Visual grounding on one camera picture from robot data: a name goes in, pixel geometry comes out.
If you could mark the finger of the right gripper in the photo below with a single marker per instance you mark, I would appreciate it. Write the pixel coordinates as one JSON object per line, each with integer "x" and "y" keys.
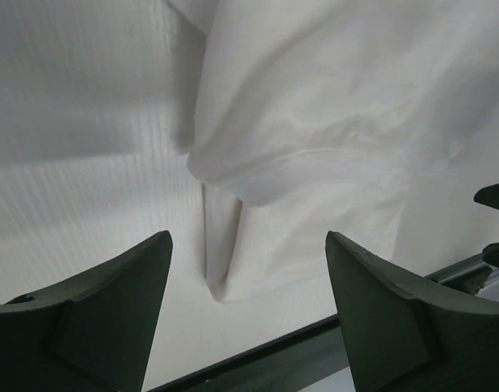
{"x": 488, "y": 196}

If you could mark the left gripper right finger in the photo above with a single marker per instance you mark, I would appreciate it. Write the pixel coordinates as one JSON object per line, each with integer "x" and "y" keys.
{"x": 403, "y": 332}

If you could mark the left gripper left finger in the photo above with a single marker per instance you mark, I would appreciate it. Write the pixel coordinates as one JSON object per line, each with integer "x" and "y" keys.
{"x": 91, "y": 332}

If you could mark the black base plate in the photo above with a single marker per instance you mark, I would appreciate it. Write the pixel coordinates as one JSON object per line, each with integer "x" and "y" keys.
{"x": 314, "y": 353}

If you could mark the white t shirt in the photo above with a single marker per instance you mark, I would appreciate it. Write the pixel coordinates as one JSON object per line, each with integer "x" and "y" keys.
{"x": 376, "y": 119}

